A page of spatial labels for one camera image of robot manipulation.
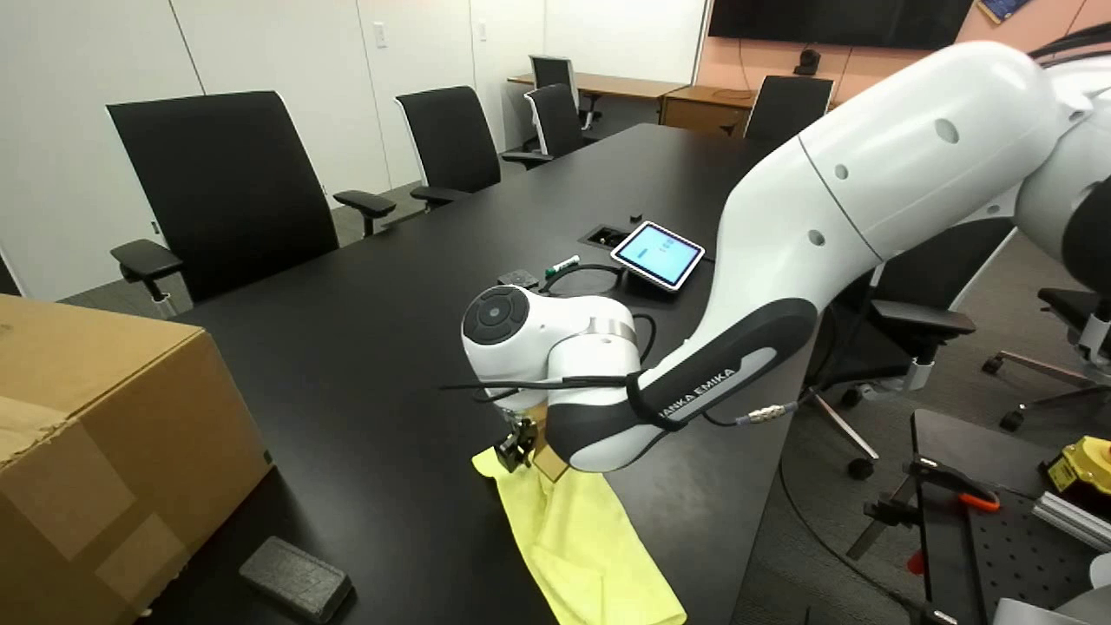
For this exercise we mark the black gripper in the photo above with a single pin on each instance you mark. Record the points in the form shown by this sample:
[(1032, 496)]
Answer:
[(543, 439)]

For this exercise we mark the yellow towel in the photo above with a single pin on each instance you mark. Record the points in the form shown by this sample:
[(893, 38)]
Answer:
[(576, 557)]

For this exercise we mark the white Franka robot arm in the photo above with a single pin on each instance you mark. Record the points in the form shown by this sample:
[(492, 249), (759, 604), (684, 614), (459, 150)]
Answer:
[(881, 185)]

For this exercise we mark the black table outlet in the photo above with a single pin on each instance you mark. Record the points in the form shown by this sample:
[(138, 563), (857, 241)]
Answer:
[(608, 239)]

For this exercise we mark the white framed tablet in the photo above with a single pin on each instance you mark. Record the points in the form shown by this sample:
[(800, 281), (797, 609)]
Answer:
[(656, 256)]

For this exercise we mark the small black rectangular block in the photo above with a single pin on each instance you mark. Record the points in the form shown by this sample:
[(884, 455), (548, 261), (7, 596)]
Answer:
[(297, 574)]

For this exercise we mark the black office chair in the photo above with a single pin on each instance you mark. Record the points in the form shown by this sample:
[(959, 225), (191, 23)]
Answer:
[(555, 116), (786, 111), (548, 70), (452, 134), (1070, 307), (229, 185), (925, 318)]

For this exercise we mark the wooden desk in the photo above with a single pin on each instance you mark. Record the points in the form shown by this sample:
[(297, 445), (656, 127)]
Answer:
[(697, 106)]

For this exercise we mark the brown taped cardboard box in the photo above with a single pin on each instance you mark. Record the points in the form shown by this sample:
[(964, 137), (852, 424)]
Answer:
[(106, 464)]

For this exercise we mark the black robot cart platform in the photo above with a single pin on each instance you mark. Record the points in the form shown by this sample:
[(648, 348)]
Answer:
[(1009, 557)]

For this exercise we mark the aluminium extrusion bar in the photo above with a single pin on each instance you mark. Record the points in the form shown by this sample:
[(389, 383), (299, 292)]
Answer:
[(1070, 518)]

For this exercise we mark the yellow crumpled item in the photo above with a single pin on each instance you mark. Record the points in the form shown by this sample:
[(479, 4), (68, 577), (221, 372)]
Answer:
[(1089, 464)]

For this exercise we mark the black wall screen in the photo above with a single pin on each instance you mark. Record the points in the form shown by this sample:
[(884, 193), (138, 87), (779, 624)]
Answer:
[(834, 18)]

